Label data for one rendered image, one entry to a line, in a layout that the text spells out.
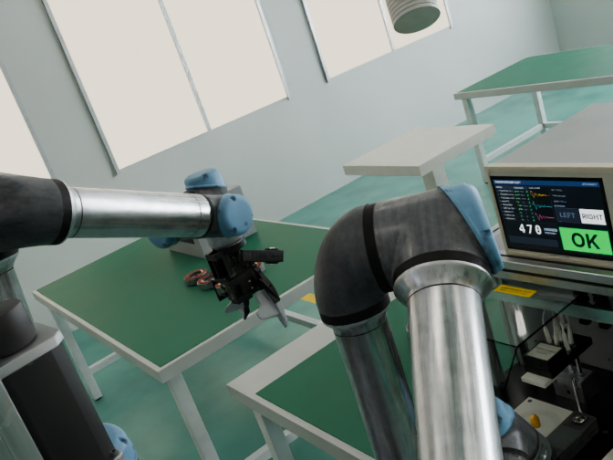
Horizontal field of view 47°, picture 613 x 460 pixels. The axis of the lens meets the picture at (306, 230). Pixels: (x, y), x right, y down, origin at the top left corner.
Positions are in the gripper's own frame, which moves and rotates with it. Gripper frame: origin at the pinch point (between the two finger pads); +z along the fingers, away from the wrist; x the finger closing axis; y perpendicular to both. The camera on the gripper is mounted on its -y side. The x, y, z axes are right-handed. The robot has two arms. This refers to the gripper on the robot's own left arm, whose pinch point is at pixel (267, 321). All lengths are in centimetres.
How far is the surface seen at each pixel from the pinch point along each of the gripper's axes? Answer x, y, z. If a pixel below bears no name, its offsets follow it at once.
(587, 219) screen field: 55, -39, -6
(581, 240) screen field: 52, -39, -2
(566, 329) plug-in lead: 41, -45, 24
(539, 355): 40, -34, 23
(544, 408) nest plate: 38, -34, 37
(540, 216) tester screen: 44, -40, -6
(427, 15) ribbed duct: -31, -121, -42
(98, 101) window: -391, -177, -39
